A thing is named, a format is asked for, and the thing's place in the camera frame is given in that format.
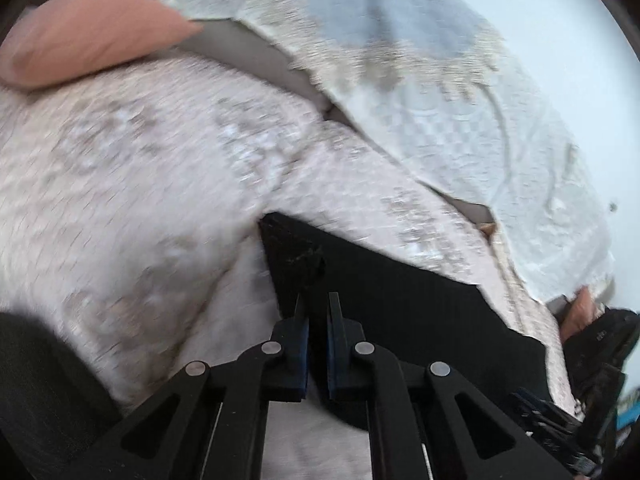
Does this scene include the blue-grey lace-trimmed pillow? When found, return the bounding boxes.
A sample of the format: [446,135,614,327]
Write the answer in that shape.
[280,0,502,92]

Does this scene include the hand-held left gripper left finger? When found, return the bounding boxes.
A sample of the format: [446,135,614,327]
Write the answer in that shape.
[65,294,311,480]

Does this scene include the pink quilted floral bedspread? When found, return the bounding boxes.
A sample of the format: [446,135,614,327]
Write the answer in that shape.
[0,52,587,480]

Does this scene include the black pants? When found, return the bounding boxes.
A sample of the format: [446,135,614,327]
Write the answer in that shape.
[257,211,557,432]

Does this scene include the dark cloth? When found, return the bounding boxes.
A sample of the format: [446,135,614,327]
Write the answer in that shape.
[0,310,124,480]

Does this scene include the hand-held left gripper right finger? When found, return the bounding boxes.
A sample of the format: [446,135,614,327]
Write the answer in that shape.
[326,291,576,480]

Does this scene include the white lace bed cover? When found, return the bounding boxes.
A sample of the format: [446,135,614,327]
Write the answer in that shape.
[160,0,619,307]

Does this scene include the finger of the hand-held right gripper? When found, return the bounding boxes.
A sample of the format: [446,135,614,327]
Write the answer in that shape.
[527,422,603,475]
[507,387,583,428]

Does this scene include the small pink pillow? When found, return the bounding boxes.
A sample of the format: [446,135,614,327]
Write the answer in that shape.
[557,285,609,345]

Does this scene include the large pink pillow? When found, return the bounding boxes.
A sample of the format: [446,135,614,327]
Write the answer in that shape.
[0,0,207,94]

